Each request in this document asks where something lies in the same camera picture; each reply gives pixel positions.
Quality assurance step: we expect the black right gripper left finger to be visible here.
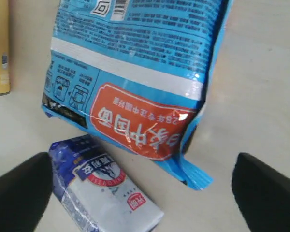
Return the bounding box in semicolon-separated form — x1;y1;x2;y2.
0;152;53;232

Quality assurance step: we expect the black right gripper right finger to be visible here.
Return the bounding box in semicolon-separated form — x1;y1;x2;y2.
231;153;290;232

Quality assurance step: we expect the blue white milk carton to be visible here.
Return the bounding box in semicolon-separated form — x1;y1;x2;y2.
49;135;164;232

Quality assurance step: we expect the blue noodle packet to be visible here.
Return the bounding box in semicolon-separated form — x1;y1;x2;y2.
42;0;233;190

